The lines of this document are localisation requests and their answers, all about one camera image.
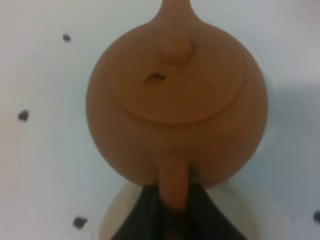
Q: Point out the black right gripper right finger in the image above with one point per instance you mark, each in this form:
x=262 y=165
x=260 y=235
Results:
x=205 y=221

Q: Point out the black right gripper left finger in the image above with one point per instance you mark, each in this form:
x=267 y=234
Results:
x=147 y=220

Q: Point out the brown clay teapot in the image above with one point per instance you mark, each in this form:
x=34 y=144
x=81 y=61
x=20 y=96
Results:
x=176 y=101

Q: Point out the cream round teapot coaster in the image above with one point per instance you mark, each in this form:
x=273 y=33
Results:
x=227 y=200

